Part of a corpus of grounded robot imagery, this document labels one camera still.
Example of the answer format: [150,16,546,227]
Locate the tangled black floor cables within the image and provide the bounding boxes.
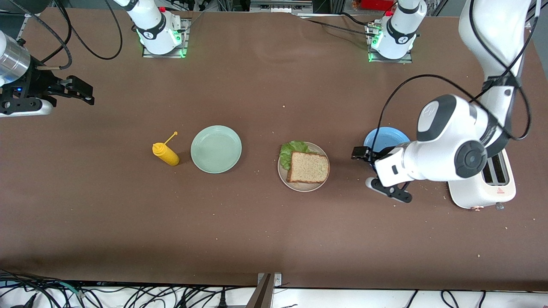
[0,269,257,308]

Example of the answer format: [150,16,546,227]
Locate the black cables behind table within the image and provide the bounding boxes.
[165,0,249,13]

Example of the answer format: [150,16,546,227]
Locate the red box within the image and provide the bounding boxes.
[353,0,396,11]

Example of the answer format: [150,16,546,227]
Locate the white toaster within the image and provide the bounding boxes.
[447,148,517,211]

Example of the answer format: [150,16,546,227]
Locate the black base cable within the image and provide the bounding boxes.
[295,13,379,37]

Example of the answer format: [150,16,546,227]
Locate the brown bread slice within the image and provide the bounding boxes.
[286,151,330,184]

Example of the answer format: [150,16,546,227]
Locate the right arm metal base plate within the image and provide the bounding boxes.
[142,17,189,59]

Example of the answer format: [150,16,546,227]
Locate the aluminium frame piece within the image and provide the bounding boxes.
[250,0,314,13]

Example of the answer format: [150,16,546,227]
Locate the grey metal camera post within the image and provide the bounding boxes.
[246,272,283,308]

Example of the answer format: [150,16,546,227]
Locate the green lettuce leaf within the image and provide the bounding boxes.
[279,140,319,171]

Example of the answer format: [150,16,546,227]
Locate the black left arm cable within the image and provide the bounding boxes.
[371,0,541,160]

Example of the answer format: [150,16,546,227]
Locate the blue plate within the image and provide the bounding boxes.
[363,127,411,172]

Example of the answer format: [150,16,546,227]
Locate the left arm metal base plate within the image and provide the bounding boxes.
[367,21,414,64]

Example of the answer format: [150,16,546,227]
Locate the black floor cable loops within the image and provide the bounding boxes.
[407,290,488,308]

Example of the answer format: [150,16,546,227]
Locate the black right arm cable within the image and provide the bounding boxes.
[9,0,123,70]

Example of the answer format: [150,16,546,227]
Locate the beige plate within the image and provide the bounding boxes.
[277,142,331,193]

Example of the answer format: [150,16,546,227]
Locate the mint green plate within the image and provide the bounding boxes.
[191,125,242,174]

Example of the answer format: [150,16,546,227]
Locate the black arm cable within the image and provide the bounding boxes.
[9,0,123,70]
[371,0,541,160]

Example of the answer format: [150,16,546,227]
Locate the yellow mustard squeeze bottle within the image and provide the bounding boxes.
[152,132,180,166]

